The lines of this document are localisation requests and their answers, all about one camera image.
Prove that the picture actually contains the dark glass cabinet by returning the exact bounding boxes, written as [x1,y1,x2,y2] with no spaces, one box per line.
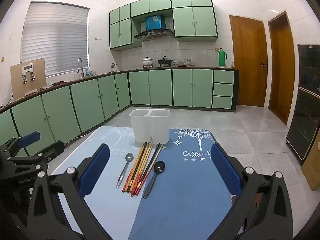
[286,44,320,165]

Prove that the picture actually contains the bamboo chopstick red striped end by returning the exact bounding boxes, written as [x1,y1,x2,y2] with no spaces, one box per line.
[135,144,162,195]
[129,143,150,194]

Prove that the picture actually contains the plain bamboo chopstick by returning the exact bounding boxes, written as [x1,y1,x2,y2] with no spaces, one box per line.
[126,142,148,193]
[132,144,164,195]

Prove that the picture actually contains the blue printed tablecloth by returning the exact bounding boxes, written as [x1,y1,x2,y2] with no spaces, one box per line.
[49,126,234,240]

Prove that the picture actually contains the brown cardboard board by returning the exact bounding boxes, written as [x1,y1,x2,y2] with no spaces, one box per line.
[10,58,47,98]

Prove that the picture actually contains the black wok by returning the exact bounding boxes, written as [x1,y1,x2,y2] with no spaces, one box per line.
[157,56,173,67]

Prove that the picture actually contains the white double utensil holder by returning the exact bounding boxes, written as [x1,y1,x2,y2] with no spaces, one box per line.
[129,109,171,145]

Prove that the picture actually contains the cardboard box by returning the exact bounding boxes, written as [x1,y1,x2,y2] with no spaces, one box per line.
[301,140,320,192]

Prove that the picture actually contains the black plastic spoon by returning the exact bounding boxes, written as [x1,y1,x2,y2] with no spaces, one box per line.
[143,160,166,199]

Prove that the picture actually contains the metal spoon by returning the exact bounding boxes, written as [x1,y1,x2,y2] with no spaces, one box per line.
[116,152,134,189]

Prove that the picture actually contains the blue wrapped hood chimney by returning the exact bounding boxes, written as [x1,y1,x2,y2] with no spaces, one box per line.
[145,15,165,30]

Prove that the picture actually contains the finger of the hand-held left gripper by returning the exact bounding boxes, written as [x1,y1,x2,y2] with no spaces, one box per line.
[7,141,65,170]
[0,131,41,155]

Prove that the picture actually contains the green wall cabinets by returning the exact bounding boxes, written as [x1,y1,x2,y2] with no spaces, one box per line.
[109,0,218,51]

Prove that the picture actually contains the black chopstick gold band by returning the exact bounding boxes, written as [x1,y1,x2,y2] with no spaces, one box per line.
[122,142,145,193]
[138,143,160,183]

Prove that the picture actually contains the white window blind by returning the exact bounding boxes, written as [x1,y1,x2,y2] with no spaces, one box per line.
[20,2,90,78]

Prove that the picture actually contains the black range hood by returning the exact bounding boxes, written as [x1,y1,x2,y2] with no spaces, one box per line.
[133,29,175,42]

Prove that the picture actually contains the green base cabinets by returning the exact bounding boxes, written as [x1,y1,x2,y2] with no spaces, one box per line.
[0,67,240,155]

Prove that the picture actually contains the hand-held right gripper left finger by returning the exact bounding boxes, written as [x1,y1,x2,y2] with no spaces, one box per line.
[26,144,112,240]

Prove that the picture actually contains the wooden door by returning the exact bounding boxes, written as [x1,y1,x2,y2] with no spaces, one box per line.
[267,10,296,125]
[229,15,268,107]

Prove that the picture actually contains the green thermos jug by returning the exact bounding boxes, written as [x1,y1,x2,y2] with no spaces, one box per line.
[218,47,227,67]

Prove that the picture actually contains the metal kitchen faucet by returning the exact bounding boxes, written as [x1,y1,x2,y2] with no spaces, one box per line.
[77,57,85,78]

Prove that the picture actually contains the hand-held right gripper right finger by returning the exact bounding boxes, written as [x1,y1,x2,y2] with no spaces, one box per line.
[211,144,294,240]

